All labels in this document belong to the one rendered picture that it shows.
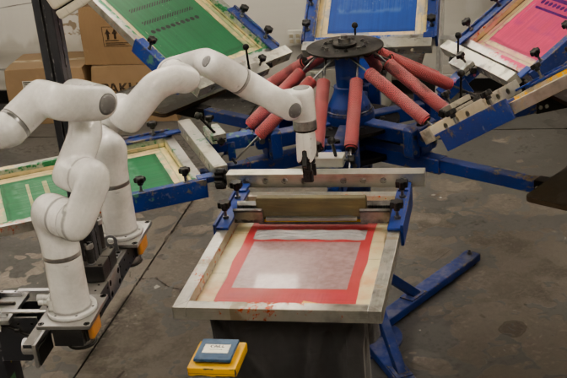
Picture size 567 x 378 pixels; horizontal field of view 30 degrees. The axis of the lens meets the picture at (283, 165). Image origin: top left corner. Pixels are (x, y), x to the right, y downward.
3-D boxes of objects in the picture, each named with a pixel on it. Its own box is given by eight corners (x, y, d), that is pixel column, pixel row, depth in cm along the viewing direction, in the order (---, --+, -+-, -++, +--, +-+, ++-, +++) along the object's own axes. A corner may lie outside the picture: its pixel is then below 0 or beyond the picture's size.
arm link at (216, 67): (169, 88, 297) (148, 77, 309) (225, 119, 309) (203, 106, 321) (196, 37, 297) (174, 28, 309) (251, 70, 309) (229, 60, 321)
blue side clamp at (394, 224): (404, 245, 326) (402, 225, 323) (388, 245, 327) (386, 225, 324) (413, 205, 353) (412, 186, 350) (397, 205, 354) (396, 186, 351)
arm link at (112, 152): (105, 194, 294) (95, 140, 289) (88, 180, 305) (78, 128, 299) (137, 185, 299) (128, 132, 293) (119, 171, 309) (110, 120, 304)
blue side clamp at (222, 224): (229, 245, 338) (227, 224, 335) (214, 245, 339) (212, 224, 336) (251, 205, 365) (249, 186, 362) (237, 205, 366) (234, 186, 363)
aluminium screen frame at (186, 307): (382, 324, 282) (381, 311, 280) (173, 319, 295) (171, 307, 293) (409, 201, 353) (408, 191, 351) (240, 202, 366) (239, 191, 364)
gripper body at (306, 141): (296, 119, 335) (299, 152, 339) (289, 131, 325) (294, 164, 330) (319, 118, 333) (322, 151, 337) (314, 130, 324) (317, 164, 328)
